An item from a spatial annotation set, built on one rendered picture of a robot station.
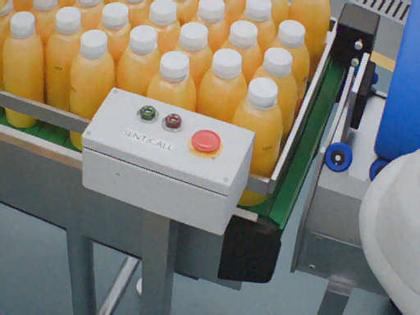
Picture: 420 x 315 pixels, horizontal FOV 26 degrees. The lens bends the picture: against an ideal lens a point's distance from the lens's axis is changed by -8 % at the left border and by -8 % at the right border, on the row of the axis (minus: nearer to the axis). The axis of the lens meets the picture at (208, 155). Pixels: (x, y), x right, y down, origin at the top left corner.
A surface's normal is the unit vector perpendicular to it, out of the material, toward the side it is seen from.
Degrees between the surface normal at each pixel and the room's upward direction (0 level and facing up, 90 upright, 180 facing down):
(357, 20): 0
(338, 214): 71
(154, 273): 90
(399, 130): 88
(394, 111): 79
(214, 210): 90
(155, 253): 90
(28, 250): 0
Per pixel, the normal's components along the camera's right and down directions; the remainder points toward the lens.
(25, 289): 0.08, -0.68
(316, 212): -0.29, 0.40
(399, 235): -0.90, 0.30
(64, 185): -0.34, 0.67
